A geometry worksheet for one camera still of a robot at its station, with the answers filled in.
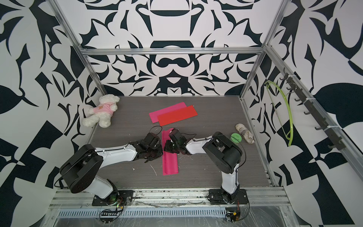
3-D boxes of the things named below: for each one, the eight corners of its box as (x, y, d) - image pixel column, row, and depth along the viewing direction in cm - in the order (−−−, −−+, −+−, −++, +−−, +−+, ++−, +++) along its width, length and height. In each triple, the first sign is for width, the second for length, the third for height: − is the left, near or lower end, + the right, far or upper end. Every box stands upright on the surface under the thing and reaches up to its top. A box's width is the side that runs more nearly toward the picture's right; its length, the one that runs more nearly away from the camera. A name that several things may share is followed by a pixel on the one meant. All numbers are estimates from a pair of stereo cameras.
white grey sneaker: (248, 145, 94) (249, 143, 92) (234, 126, 104) (235, 124, 101) (255, 142, 96) (257, 140, 93) (241, 123, 105) (242, 121, 103)
